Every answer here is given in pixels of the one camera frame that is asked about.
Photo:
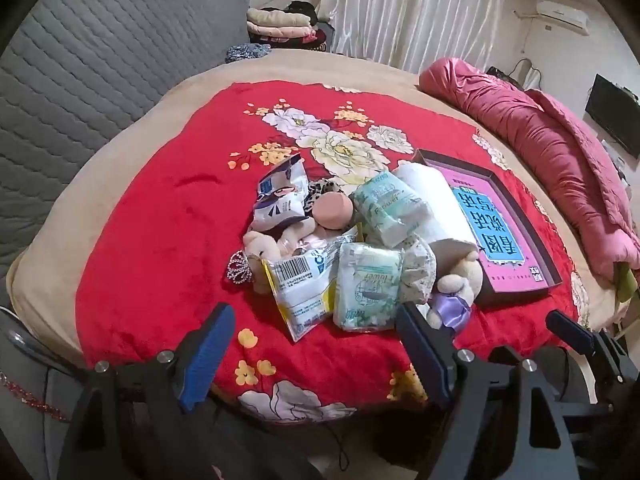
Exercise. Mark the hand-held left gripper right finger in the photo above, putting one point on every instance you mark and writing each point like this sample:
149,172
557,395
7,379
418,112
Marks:
425,360

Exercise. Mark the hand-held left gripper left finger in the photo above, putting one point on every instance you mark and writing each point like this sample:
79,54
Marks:
207,355

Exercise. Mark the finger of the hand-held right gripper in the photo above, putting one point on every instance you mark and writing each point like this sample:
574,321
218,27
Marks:
570,332

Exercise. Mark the dark brown tray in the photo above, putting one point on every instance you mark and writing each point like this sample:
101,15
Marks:
505,298

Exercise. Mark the cream plush bear purple ribbon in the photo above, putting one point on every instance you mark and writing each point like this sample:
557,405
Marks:
460,280

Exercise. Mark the green white tissue pack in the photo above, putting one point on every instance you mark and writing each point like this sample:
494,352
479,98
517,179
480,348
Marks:
387,210
365,285

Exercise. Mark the yellow white barcode packet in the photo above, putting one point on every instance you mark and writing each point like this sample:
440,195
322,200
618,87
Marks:
300,290

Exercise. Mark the beige plush bear pink dress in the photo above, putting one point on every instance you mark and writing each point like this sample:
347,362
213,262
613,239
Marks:
260,245

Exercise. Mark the leopard print scrunchie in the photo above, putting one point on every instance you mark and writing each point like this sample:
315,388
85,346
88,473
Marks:
322,190

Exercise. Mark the green cloth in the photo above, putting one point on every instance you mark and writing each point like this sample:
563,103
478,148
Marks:
625,282

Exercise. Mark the silver tiara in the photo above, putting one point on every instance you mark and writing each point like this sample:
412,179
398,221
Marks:
240,270

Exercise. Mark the pink book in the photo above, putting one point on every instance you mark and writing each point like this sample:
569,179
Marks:
500,230

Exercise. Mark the red floral blanket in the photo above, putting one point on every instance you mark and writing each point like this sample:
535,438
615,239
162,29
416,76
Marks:
165,210

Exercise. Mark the white paper roll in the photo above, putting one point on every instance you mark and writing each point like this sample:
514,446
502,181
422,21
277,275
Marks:
435,195

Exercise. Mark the blue white snack packet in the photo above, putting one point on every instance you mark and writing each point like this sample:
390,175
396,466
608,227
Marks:
280,200

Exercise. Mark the pink round puff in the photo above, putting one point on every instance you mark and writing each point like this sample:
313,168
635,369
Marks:
332,212

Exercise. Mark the pink quilt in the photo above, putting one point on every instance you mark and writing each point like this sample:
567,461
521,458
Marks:
525,125

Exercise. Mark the black television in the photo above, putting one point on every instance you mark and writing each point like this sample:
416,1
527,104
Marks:
612,110

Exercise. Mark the blue patterned cloth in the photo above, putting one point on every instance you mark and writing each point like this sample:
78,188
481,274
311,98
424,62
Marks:
247,53

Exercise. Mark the white air conditioner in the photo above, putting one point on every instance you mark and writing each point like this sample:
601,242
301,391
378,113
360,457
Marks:
562,15

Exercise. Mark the pink folded garment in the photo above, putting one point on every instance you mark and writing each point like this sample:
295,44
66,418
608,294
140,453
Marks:
277,33

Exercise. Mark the dark red cloth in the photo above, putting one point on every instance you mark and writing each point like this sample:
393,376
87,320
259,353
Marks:
317,37

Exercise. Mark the beige folded garment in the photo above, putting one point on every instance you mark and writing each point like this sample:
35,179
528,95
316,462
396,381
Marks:
277,17

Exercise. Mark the white curtain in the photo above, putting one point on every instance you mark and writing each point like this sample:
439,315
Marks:
400,10

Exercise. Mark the black garment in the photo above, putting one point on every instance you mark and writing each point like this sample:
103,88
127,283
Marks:
302,7

